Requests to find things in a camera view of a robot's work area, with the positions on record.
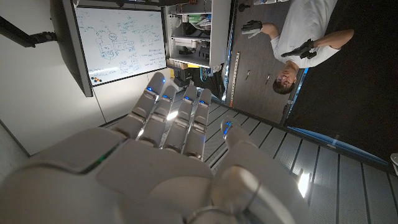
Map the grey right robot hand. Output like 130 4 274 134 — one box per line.
0 72 315 224

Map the person's left forearm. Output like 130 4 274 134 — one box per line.
260 22 280 40

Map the person in white t-shirt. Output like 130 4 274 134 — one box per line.
269 0 341 96

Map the white shelf cabinet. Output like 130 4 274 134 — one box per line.
164 0 233 70

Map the person's right forearm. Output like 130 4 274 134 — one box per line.
312 29 355 50

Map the black computer monitor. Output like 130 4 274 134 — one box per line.
49 0 94 98

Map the whiteboard with blue writing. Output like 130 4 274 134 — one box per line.
74 6 168 87

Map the person's right gloved hand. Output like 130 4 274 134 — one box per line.
280 39 317 60

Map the white perforated metal strip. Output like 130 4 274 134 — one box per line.
229 52 241 107

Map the person's left gloved hand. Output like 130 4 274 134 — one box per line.
241 20 264 39

